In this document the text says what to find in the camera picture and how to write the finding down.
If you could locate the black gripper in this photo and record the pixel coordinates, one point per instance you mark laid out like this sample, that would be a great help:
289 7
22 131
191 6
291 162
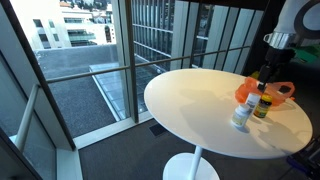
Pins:
278 56

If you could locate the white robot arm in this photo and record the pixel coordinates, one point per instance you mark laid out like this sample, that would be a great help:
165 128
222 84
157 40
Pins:
290 16

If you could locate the dark bottle with yellow cap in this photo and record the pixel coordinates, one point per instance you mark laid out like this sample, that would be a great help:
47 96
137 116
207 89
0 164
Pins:
262 108

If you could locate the white bottle with yellow label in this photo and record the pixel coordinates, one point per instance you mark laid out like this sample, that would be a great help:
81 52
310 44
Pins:
240 116

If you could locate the yellow green item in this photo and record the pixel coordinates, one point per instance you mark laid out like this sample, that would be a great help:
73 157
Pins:
255 74

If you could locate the orange plastic bag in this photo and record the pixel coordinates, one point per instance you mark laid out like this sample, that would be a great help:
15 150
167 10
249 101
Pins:
243 91

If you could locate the thin dark window mullion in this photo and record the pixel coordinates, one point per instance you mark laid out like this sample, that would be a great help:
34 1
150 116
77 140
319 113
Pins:
237 43

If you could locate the dark floor vent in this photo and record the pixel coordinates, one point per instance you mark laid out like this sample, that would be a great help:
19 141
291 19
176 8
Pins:
157 129

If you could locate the white window base sill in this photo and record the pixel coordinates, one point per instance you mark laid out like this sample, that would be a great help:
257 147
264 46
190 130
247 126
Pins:
100 134

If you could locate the grey window handrail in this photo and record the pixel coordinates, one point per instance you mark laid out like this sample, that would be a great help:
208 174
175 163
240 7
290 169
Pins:
90 73

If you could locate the white slanted bar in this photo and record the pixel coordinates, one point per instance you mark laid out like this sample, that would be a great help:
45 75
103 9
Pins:
28 113

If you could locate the white table pedestal base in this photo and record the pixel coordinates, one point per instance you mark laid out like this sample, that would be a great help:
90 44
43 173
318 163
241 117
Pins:
195 160

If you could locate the window frame post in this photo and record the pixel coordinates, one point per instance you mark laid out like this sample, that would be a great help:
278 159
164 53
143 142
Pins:
35 66
129 83

